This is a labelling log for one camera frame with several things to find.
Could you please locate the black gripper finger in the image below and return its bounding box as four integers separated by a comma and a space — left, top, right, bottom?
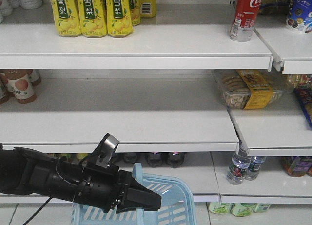
117, 188, 162, 213
130, 176, 146, 190

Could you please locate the biscuit tray yellow label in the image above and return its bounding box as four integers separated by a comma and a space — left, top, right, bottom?
213, 69, 291, 109

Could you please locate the blue cookie cup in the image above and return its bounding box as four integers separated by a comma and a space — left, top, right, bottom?
286, 0, 312, 34

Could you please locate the red coke aluminium bottle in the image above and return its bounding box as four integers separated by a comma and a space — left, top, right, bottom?
230, 0, 262, 42

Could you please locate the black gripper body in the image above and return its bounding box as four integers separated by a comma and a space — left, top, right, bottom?
73, 163, 133, 213

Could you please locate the white metal shelving unit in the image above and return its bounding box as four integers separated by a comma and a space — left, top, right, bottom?
0, 0, 312, 204

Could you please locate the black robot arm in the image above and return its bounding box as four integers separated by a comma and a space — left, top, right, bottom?
0, 147, 161, 213

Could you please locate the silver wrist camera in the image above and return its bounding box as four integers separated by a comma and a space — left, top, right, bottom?
94, 133, 119, 168

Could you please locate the yellow pear drink bottle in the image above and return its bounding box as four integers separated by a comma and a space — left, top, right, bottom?
105, 0, 133, 38
50, 0, 81, 37
77, 0, 107, 38

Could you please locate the clear water bottle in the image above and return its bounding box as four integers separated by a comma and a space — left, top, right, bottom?
245, 156, 266, 181
227, 149, 251, 185

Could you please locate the light blue plastic basket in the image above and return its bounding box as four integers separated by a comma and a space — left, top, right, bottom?
71, 163, 197, 225

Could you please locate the cola bottle red label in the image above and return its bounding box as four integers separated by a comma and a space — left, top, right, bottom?
145, 152, 163, 167
122, 152, 140, 164
166, 152, 185, 168

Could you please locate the orange C100 drink bottle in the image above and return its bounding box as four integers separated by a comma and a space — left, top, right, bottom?
4, 69, 37, 104

